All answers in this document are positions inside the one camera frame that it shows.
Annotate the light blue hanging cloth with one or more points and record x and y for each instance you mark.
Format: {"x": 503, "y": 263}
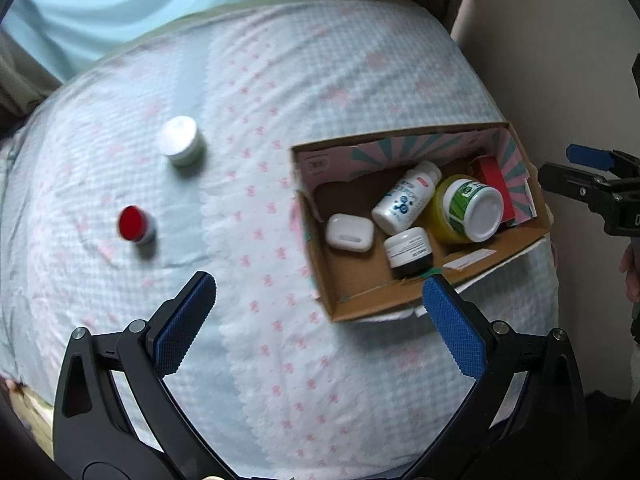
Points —
{"x": 125, "y": 5}

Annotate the green label jar white lid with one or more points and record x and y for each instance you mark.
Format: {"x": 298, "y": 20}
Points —
{"x": 475, "y": 210}

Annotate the white bottle with blue print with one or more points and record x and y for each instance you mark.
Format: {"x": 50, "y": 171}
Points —
{"x": 400, "y": 207}

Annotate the cardboard box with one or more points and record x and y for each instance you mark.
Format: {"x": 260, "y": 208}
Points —
{"x": 350, "y": 282}

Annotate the dark cloth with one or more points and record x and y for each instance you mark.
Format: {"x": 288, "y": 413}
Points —
{"x": 612, "y": 435}

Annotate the small jar with red cap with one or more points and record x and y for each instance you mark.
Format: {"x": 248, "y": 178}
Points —
{"x": 135, "y": 225}

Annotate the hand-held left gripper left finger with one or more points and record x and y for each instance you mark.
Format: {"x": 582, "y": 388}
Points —
{"x": 182, "y": 330}

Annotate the white earbud case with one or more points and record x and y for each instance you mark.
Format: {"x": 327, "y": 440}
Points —
{"x": 350, "y": 232}

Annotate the bed with checked sheet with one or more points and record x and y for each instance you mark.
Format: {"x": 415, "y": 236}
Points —
{"x": 250, "y": 110}

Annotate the yellow tape roll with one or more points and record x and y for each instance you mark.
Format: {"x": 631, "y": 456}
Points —
{"x": 442, "y": 226}

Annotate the red box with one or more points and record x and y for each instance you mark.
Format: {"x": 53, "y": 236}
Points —
{"x": 492, "y": 172}

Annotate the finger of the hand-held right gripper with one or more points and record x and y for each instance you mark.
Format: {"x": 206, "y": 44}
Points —
{"x": 567, "y": 180}
{"x": 590, "y": 156}

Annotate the person's right hand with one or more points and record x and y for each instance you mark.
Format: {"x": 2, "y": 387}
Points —
{"x": 631, "y": 272}

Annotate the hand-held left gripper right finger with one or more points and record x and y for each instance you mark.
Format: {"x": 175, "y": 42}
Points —
{"x": 457, "y": 330}

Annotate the yellowish printed packet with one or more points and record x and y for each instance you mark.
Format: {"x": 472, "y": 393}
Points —
{"x": 22, "y": 405}

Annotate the small black and white jar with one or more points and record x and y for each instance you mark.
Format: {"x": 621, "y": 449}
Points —
{"x": 407, "y": 249}

